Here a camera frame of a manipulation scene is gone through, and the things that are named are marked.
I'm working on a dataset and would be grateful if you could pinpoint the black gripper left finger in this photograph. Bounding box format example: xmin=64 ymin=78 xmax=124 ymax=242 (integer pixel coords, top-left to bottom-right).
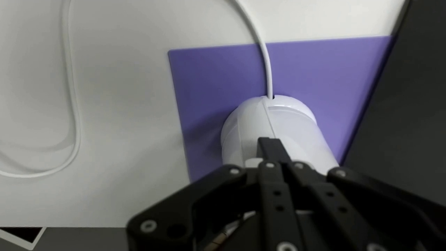
xmin=124 ymin=136 xmax=298 ymax=251

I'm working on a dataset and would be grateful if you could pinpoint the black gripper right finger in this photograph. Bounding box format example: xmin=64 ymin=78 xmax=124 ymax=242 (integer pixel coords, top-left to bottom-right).
xmin=277 ymin=137 xmax=446 ymax=251

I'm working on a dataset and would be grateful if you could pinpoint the purple mat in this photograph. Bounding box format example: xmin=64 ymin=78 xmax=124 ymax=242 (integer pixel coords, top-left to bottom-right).
xmin=165 ymin=35 xmax=397 ymax=184

